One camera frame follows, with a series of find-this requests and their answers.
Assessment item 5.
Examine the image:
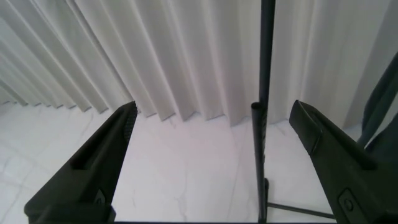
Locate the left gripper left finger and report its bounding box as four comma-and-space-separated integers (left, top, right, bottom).
24, 101, 138, 223

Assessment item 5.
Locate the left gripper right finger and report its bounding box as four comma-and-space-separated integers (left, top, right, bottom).
289, 100, 398, 223

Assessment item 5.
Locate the black clothes rack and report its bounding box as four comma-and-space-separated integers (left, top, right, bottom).
251, 0, 336, 223

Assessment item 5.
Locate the dark grey long-sleeved shirt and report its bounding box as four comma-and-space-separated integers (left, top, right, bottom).
357, 51, 398, 162

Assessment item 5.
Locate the white curtain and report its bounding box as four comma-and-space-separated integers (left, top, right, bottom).
0, 0, 398, 128

